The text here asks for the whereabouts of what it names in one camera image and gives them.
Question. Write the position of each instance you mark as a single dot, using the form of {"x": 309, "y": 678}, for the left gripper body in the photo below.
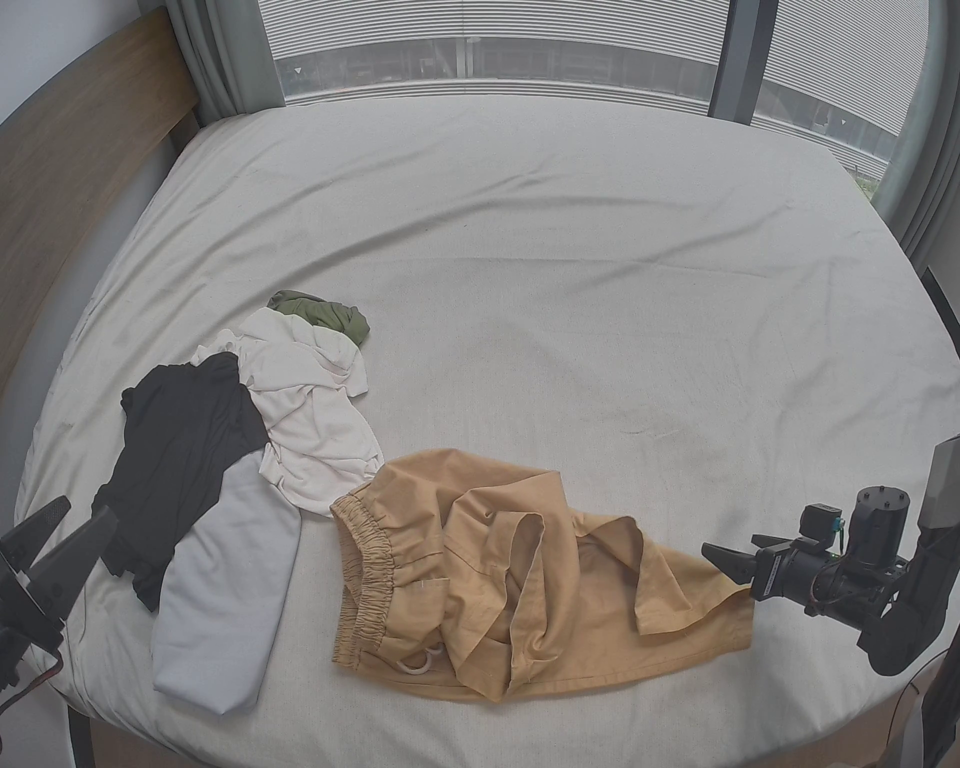
{"x": 19, "y": 615}

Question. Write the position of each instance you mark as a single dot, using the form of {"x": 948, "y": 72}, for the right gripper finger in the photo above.
{"x": 731, "y": 562}
{"x": 769, "y": 541}

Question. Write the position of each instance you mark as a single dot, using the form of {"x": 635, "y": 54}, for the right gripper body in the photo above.
{"x": 787, "y": 576}

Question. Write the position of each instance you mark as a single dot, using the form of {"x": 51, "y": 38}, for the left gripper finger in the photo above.
{"x": 37, "y": 529}
{"x": 75, "y": 559}

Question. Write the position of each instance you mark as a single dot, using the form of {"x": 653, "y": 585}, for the tan shorts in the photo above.
{"x": 465, "y": 570}

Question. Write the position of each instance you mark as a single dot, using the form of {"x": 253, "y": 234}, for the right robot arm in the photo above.
{"x": 881, "y": 525}

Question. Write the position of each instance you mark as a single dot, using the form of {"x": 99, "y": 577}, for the bed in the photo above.
{"x": 570, "y": 285}

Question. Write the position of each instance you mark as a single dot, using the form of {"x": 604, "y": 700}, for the pale grey garment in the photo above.
{"x": 225, "y": 585}

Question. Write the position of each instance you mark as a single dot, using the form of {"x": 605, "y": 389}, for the black garment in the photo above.
{"x": 180, "y": 442}

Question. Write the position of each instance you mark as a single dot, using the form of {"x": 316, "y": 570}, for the white garment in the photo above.
{"x": 315, "y": 427}

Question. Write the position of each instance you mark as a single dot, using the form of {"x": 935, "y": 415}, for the green garment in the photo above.
{"x": 330, "y": 313}

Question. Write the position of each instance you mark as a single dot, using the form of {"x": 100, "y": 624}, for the grey-green curtain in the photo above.
{"x": 926, "y": 135}
{"x": 225, "y": 52}

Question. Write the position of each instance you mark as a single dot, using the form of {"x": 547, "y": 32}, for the window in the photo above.
{"x": 525, "y": 45}

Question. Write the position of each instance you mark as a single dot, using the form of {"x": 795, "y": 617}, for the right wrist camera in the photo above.
{"x": 819, "y": 521}

